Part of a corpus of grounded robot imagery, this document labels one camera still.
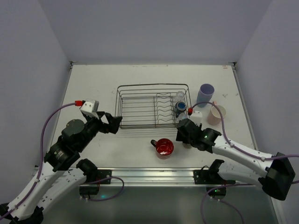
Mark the dark blue mug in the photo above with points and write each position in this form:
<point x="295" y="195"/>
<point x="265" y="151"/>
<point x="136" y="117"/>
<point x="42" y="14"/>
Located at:
<point x="180" y="107"/>

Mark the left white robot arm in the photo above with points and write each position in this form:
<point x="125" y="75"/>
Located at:
<point x="61" y="169"/>

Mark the small beige mug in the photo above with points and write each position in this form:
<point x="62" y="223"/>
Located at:
<point x="187" y="145"/>

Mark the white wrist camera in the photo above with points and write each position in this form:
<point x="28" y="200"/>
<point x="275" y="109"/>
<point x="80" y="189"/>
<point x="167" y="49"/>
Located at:
<point x="196" y="117"/>
<point x="90" y="108"/>

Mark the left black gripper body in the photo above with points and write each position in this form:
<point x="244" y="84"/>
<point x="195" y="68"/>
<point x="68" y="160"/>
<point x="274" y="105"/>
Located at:
<point x="103" y="122"/>

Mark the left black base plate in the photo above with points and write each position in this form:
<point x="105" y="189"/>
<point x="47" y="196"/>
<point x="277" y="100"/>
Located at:
<point x="102" y="176"/>

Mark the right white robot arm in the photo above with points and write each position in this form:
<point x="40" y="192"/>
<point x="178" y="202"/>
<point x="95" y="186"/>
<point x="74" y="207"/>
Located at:
<point x="273" y="173"/>

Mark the aluminium mounting rail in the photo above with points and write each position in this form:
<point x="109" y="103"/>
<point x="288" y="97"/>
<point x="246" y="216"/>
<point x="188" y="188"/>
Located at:
<point x="160" y="177"/>

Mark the grey wire dish rack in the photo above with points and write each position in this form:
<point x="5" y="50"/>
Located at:
<point x="145" y="106"/>

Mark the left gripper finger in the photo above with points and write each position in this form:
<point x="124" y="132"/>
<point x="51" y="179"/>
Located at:
<point x="102" y="116"/>
<point x="113" y="123"/>

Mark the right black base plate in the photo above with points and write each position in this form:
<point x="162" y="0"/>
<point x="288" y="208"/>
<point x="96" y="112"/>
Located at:
<point x="209" y="175"/>

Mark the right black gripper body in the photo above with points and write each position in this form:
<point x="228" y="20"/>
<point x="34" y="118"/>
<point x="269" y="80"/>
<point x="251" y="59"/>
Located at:
<point x="185" y="130"/>

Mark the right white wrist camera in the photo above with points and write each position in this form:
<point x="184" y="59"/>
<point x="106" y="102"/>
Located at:
<point x="196" y="117"/>

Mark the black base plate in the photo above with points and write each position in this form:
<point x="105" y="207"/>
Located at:
<point x="102" y="176"/>
<point x="209" y="175"/>

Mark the pink faceted mug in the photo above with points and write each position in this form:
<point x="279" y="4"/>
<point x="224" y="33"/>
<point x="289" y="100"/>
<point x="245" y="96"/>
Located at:
<point x="216" y="113"/>

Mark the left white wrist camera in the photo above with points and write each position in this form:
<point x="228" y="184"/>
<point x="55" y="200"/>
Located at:
<point x="90" y="108"/>

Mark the red ceramic mug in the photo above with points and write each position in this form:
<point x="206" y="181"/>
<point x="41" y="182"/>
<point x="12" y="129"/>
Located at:
<point x="164" y="148"/>

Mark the lilac plastic tumbler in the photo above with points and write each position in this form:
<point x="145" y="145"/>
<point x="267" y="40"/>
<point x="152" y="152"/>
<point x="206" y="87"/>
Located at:
<point x="205" y="94"/>

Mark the clear glass far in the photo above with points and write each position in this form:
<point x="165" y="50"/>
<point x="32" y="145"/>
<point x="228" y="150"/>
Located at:
<point x="179" y="97"/>

